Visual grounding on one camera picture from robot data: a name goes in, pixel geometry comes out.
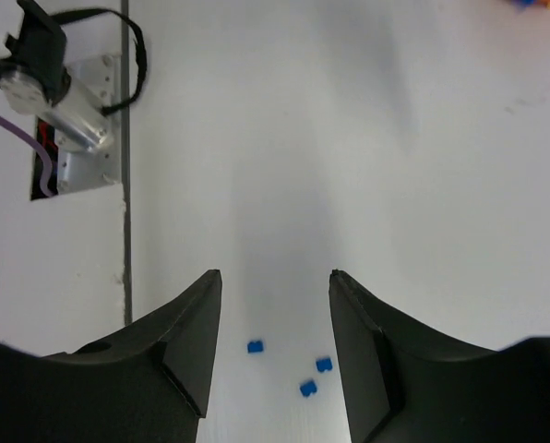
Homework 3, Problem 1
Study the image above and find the small blue lego piece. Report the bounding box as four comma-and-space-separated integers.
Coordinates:
299, 378, 317, 398
316, 356, 333, 373

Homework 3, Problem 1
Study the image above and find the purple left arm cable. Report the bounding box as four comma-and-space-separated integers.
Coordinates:
0, 103, 54, 198

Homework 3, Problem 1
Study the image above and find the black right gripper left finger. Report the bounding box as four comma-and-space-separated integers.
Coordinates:
0, 269, 222, 442

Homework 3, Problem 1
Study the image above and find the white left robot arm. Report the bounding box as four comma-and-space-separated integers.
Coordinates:
0, 1, 114, 151

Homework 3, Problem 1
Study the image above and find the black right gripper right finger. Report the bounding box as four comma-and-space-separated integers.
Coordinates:
329, 270, 550, 442

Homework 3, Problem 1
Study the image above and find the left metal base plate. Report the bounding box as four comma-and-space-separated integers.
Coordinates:
54, 54, 121, 195

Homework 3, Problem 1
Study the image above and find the small blue lego stud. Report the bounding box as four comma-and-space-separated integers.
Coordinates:
246, 340, 265, 353

